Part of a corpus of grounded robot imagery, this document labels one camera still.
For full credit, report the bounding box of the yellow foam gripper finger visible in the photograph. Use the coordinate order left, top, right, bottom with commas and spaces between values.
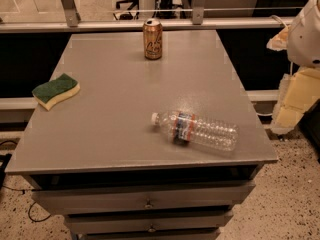
266, 26, 289, 51

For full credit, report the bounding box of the yellow foam padded gripper finger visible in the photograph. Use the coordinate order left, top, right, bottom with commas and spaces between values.
270, 67, 320, 135

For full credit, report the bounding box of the clear plastic water bottle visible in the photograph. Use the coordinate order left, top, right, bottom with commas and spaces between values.
151, 110, 239, 151

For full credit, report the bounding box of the orange soda can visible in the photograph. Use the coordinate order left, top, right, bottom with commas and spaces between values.
143, 18, 163, 60

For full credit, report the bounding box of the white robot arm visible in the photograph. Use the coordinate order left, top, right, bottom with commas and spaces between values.
267, 0, 320, 135

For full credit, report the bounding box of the black office chair base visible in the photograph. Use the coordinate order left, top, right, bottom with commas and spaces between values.
113, 0, 139, 20

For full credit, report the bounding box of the lower grey drawer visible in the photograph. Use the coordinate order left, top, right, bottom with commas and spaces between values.
65, 210, 233, 234

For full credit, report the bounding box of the grey drawer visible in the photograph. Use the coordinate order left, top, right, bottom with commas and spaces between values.
32, 180, 255, 215
65, 210, 233, 234

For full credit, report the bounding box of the upper drawer knob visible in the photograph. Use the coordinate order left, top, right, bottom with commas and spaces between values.
144, 200, 154, 209

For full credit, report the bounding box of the drawer knob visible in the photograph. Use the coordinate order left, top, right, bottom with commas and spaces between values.
147, 226, 157, 233
144, 200, 154, 209

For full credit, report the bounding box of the grey drawer cabinet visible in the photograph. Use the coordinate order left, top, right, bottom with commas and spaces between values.
7, 30, 276, 240

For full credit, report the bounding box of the lower drawer knob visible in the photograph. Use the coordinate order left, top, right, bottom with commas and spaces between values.
147, 226, 157, 233

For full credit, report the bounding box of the green and yellow sponge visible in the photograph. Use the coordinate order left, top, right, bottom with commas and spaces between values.
32, 73, 80, 111

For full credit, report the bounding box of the upper grey drawer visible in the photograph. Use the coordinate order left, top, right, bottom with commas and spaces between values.
32, 180, 255, 215

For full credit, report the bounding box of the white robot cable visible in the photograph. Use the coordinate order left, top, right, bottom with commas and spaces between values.
270, 14, 290, 28

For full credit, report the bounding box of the metal window rail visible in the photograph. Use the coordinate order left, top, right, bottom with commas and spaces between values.
0, 16, 294, 34

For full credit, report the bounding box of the black floor cable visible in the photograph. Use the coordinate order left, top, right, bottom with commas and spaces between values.
0, 139, 53, 224

